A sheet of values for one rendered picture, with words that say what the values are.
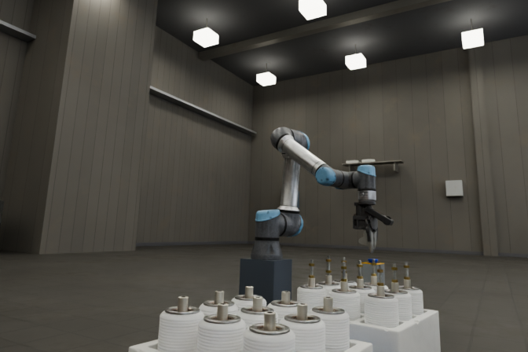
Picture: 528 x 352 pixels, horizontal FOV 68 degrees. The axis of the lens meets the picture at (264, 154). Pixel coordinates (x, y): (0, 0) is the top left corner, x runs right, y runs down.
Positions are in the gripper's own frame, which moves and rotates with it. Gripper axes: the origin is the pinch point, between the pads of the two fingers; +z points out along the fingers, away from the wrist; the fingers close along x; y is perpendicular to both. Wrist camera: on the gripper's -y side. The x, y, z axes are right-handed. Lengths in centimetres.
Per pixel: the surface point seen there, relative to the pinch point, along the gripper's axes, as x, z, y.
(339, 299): 45.4, 13.1, -7.8
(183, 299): 97, 9, 3
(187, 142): -514, -233, 727
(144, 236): -395, 15, 711
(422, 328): 28.4, 20.8, -26.8
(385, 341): 48, 21, -23
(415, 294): 20.4, 12.4, -22.6
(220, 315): 97, 10, -8
